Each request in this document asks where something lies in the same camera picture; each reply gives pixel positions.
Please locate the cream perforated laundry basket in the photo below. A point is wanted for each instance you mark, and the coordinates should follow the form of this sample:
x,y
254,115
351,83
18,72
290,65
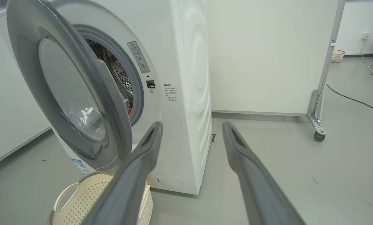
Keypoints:
x,y
80,200

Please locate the white wall socket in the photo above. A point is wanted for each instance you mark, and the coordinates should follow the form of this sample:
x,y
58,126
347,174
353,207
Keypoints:
x,y
365,35

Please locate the metal bracket leg with caster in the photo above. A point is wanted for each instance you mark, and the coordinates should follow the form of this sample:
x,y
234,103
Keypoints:
x,y
313,115

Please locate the white partition panel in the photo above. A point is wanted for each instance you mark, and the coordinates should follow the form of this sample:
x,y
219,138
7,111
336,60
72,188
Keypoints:
x,y
267,56

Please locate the small cream background basket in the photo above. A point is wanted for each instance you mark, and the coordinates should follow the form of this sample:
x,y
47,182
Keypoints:
x,y
337,57

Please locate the white front-load washing machine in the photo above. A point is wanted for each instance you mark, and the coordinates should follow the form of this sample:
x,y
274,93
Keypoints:
x,y
180,62

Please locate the round glass washing machine door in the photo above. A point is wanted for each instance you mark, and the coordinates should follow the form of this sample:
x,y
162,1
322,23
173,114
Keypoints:
x,y
30,62

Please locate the red basketball jersey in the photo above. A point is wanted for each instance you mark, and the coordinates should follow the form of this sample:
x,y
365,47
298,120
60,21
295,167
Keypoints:
x,y
130,111

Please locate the grey warning sticker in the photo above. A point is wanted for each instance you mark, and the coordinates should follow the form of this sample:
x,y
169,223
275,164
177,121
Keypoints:
x,y
138,57

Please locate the printed text notice label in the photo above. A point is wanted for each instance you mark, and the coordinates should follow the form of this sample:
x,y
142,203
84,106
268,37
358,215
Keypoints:
x,y
170,92

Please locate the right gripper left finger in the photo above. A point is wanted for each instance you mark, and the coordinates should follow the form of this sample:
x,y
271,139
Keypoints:
x,y
127,187

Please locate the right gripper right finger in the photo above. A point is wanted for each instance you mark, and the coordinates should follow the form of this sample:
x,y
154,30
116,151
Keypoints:
x,y
258,193

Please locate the blue energy label sticker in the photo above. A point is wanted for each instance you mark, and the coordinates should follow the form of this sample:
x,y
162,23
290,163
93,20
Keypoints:
x,y
80,167

